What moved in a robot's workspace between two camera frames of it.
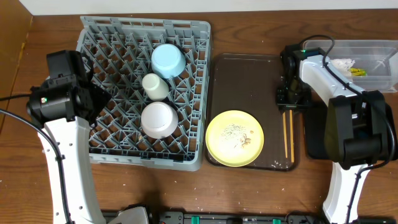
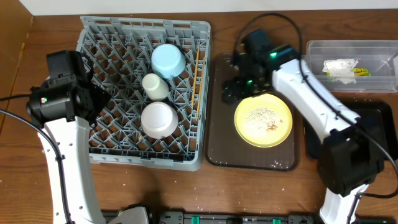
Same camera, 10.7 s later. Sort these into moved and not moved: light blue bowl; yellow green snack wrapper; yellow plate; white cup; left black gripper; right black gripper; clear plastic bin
Moved: right black gripper; yellow plate
Not moved: light blue bowl; left black gripper; white cup; yellow green snack wrapper; clear plastic bin
